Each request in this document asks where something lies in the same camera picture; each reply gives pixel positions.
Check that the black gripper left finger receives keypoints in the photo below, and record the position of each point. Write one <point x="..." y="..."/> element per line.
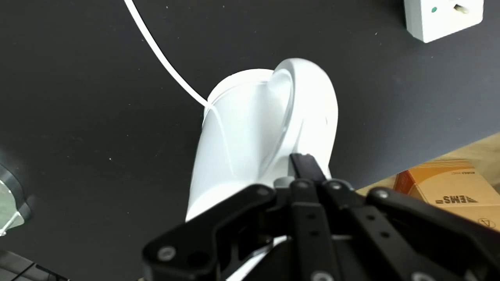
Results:
<point x="234" y="235"/>

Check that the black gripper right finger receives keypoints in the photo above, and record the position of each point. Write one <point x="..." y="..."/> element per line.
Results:
<point x="395" y="228"/>

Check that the brown cardboard box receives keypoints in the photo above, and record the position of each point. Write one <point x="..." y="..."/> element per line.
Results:
<point x="458" y="189"/>

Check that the white power strip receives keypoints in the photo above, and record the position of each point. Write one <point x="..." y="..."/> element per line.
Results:
<point x="442" y="18"/>

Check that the silver metal cylinder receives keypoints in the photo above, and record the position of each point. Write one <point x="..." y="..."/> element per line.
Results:
<point x="9" y="197"/>

